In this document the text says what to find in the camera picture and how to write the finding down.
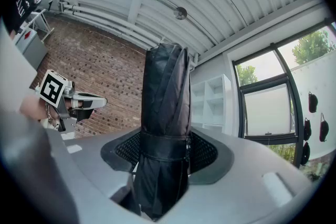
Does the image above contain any grey cabinet with red mark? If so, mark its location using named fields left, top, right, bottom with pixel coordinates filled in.
left=13, top=26, right=49, bottom=71

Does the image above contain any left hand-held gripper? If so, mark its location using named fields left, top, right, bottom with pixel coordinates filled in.
left=38, top=69, right=108, bottom=132

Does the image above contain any white metal rack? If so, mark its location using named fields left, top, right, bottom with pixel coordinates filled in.
left=25, top=8, right=55, bottom=43

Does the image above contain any grey ceiling pipe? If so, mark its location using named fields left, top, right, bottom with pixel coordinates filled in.
left=59, top=2, right=165, bottom=41
left=59, top=9, right=154, bottom=48

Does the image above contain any person's left hand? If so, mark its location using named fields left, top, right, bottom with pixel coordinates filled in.
left=65, top=99, right=84, bottom=111

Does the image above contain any small green tree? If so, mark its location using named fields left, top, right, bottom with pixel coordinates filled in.
left=235, top=64, right=259, bottom=87

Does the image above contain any round ceiling dome fixture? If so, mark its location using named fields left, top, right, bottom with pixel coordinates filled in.
left=174, top=6, right=188, bottom=21

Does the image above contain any black umbrella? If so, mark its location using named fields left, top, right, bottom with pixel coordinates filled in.
left=132, top=41, right=194, bottom=221

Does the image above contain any silver chain bracelet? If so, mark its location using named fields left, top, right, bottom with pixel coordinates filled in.
left=43, top=101, right=60, bottom=129

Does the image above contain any black-framed window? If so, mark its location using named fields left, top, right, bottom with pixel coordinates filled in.
left=232, top=19, right=336, bottom=169

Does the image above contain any person's left forearm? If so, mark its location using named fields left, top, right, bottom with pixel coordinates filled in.
left=19, top=94, right=49, bottom=121

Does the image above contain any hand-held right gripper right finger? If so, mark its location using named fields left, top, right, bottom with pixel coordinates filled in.
left=170, top=125, right=315, bottom=221

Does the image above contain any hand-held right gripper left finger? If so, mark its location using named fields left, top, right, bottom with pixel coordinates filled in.
left=46, top=127, right=143, bottom=199

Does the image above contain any large green tree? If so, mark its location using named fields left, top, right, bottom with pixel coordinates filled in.
left=291, top=29, right=336, bottom=67

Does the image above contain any black hanging bag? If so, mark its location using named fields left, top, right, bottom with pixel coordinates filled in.
left=308, top=91, right=319, bottom=114
left=318, top=112, right=330, bottom=143
left=300, top=141, right=311, bottom=166
left=302, top=117, right=312, bottom=141

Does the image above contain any white shelf unit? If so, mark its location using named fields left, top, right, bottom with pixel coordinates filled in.
left=190, top=73, right=235, bottom=136

